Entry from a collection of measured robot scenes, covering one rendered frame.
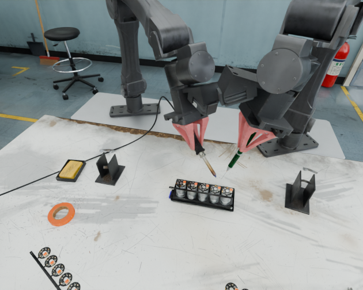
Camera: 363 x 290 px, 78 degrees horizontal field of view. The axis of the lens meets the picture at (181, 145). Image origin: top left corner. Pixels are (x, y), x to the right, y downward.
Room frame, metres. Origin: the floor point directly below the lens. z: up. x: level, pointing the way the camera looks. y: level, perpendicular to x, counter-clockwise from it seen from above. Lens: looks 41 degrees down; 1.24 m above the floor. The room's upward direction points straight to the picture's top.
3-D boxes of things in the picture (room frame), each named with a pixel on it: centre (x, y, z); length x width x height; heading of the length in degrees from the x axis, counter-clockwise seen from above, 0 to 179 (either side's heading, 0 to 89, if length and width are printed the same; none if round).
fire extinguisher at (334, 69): (2.50, -1.74, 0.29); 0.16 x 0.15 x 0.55; 77
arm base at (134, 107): (0.78, 0.19, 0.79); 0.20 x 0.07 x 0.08; 97
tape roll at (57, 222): (0.30, 0.29, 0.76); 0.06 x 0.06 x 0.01
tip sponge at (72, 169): (0.44, 0.32, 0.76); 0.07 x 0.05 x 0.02; 174
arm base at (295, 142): (0.56, -0.35, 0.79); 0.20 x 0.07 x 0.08; 105
